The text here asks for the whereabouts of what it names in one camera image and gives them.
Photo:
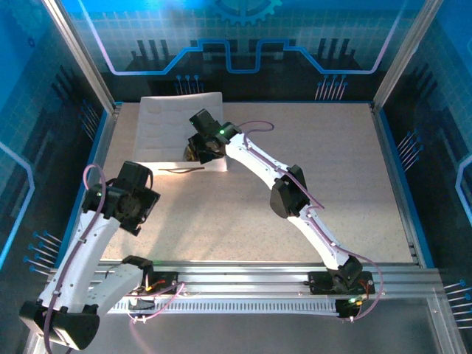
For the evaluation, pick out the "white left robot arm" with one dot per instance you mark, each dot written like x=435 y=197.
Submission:
x=81 y=258

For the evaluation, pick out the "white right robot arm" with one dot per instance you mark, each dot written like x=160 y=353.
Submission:
x=254 y=158

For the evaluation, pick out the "white fabric compartment organizer box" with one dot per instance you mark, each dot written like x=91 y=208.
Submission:
x=162 y=125

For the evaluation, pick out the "aluminium base beam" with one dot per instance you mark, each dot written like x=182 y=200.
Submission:
x=258 y=276

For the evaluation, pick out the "grey metal plate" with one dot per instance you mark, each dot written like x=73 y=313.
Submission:
x=258 y=335

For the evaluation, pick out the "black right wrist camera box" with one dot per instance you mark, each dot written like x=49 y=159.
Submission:
x=203 y=121

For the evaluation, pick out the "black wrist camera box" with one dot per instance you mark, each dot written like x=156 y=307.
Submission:
x=203 y=121
x=134 y=175

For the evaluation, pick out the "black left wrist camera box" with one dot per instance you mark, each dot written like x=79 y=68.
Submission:
x=134 y=175

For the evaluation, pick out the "aluminium side frame rail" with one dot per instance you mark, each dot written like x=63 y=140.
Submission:
x=99 y=158
x=388 y=158

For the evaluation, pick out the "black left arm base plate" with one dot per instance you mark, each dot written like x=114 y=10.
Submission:
x=166 y=280

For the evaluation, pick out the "aluminium frame post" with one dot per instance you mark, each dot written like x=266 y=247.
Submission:
x=405 y=55
x=81 y=59

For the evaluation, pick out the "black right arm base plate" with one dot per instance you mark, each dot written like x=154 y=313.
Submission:
x=321 y=283

